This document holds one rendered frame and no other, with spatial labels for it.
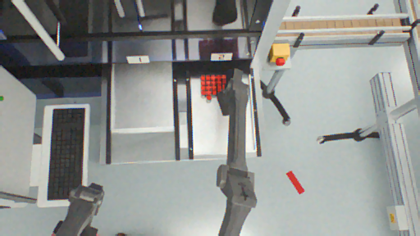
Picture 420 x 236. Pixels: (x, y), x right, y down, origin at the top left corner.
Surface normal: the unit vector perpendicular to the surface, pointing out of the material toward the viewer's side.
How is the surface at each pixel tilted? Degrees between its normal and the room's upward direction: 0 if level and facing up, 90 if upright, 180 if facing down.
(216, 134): 0
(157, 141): 0
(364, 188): 0
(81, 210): 41
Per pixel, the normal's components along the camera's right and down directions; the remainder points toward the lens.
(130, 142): 0.04, -0.28
